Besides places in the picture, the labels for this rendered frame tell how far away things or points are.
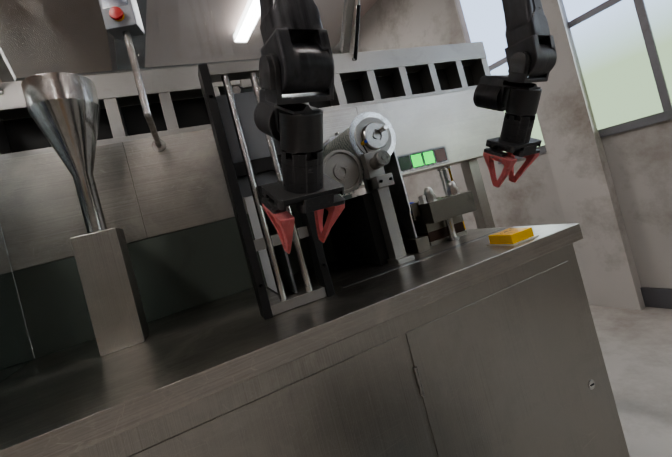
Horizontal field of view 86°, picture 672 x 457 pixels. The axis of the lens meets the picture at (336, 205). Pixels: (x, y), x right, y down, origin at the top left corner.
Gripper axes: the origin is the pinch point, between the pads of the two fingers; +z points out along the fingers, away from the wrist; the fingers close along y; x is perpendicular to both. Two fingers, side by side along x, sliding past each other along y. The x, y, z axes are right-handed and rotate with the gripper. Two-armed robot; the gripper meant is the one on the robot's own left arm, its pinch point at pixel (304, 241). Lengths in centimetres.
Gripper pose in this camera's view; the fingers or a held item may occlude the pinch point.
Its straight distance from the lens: 55.1
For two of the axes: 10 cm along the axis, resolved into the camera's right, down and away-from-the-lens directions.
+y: -8.4, 2.2, -4.9
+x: 5.4, 3.6, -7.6
